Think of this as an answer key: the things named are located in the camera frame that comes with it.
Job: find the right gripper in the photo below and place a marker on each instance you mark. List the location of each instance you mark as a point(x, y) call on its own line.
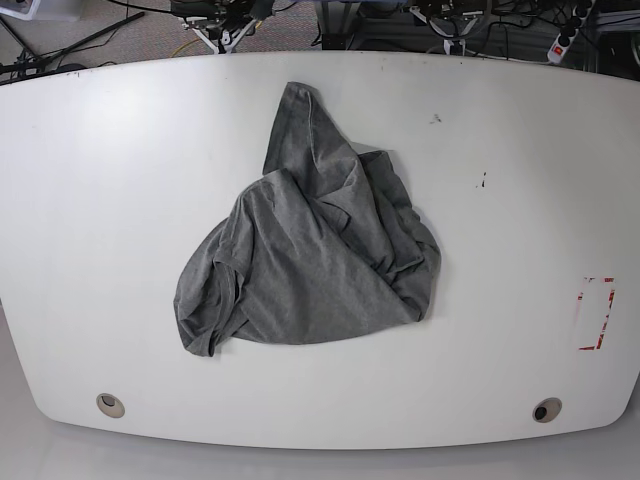
point(220, 35)

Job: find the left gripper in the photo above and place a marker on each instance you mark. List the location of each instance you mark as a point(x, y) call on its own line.
point(453, 27)

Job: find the grey T-shirt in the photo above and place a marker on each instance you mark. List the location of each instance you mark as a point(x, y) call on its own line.
point(325, 246)

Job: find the white power strip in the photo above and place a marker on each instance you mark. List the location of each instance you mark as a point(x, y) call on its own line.
point(569, 31)

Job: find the red tape rectangle marking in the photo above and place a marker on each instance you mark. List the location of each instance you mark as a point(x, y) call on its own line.
point(593, 309)

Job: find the aluminium frame post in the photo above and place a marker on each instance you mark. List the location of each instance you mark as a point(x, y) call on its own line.
point(337, 23)

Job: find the left table cable grommet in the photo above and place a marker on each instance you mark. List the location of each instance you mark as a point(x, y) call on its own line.
point(110, 405)

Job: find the table cable grommet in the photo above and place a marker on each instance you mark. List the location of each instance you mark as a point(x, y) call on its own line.
point(547, 410)
point(110, 405)

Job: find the right table cable grommet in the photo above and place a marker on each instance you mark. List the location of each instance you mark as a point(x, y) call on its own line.
point(547, 410)

